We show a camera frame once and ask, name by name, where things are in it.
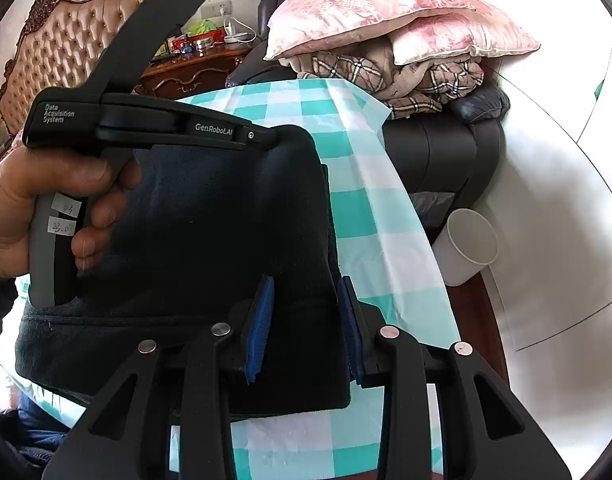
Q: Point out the teal white checkered tablecloth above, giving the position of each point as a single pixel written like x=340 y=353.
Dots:
x=366 y=210

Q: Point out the red packet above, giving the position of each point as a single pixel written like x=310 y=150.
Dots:
x=213 y=36

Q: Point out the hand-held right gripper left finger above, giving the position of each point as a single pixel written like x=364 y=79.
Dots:
x=260 y=330

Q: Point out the beige plaid blanket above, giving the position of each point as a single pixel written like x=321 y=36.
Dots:
x=426 y=90

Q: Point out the dark wooden nightstand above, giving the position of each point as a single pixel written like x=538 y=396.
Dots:
x=186 y=72

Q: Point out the black leather armchair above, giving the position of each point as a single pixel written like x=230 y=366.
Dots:
x=436 y=150

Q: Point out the person's left hand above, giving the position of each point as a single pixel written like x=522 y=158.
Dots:
x=11 y=210

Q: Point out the small pink floral pillow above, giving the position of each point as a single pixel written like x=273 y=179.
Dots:
x=431 y=40

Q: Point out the white power strip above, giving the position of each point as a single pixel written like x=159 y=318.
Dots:
x=238 y=37

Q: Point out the white paper cup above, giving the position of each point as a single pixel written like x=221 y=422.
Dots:
x=461 y=255

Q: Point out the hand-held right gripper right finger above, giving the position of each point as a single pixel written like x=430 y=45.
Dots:
x=350 y=330

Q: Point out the tufted pink headboard wooden frame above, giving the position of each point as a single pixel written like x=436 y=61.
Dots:
x=61 y=45

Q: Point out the person's leg in blue jeans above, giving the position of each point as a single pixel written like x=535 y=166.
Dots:
x=41 y=435

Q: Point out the black pants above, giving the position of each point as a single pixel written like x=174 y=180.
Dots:
x=211 y=220

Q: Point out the green bag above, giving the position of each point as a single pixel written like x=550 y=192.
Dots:
x=203 y=27

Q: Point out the large pink floral pillow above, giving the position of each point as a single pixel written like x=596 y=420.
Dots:
x=366 y=5

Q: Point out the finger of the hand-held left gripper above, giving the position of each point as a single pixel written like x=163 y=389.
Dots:
x=258 y=136

